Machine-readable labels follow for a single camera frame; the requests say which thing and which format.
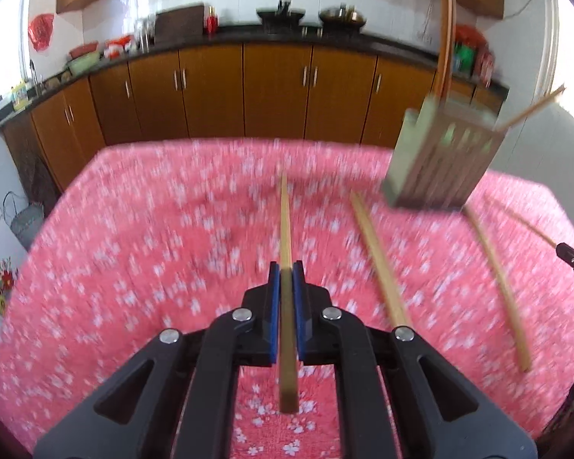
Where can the red box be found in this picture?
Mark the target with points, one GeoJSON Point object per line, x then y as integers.
{"type": "Point", "coordinates": [485, 64]}

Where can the red flower decoration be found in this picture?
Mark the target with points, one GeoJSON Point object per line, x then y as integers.
{"type": "Point", "coordinates": [0, 287]}

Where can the small kitchen window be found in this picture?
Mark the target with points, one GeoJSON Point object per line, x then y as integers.
{"type": "Point", "coordinates": [5, 57]}

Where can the red floral tablecloth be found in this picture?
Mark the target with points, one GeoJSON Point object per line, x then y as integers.
{"type": "Point", "coordinates": [148, 248]}

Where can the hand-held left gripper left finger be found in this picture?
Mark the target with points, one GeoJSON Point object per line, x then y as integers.
{"type": "Point", "coordinates": [273, 315]}

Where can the black kitchen countertop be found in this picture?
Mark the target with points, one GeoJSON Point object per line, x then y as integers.
{"type": "Point", "coordinates": [248, 38]}

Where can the red white packet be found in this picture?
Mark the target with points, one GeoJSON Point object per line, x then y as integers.
{"type": "Point", "coordinates": [119, 45]}

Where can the metal faucet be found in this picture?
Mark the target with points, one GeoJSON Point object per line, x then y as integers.
{"type": "Point", "coordinates": [33, 74]}

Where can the green bottle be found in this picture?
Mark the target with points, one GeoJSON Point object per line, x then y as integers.
{"type": "Point", "coordinates": [466, 60]}

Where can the wooden base cabinets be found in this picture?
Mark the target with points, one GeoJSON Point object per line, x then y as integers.
{"type": "Point", "coordinates": [210, 91]}

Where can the brown cutting board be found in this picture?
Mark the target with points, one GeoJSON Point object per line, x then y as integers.
{"type": "Point", "coordinates": [179, 24]}

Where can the black gas stove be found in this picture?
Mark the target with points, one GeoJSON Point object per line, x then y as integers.
{"type": "Point", "coordinates": [311, 32]}

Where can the wooden chopstick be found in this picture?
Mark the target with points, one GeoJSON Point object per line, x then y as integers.
{"type": "Point", "coordinates": [378, 258]}
{"type": "Point", "coordinates": [452, 19]}
{"type": "Point", "coordinates": [497, 291]}
{"type": "Point", "coordinates": [286, 229]}
{"type": "Point", "coordinates": [521, 223]}
{"type": "Point", "coordinates": [531, 109]}
{"type": "Point", "coordinates": [444, 43]}

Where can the red basin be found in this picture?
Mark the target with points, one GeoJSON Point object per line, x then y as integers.
{"type": "Point", "coordinates": [83, 50]}

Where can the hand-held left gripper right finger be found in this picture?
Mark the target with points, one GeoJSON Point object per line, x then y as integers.
{"type": "Point", "coordinates": [299, 315]}

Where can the hanging red plastic bag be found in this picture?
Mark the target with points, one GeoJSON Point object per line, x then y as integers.
{"type": "Point", "coordinates": [40, 31]}

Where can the yellow detergent bottle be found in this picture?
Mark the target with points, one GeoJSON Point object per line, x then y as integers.
{"type": "Point", "coordinates": [19, 94]}

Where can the black wok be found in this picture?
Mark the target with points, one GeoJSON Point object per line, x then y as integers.
{"type": "Point", "coordinates": [282, 13]}

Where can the perforated grey chopstick holder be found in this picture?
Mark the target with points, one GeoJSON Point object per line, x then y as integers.
{"type": "Point", "coordinates": [435, 167]}

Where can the glass jars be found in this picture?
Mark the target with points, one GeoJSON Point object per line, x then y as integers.
{"type": "Point", "coordinates": [143, 33]}

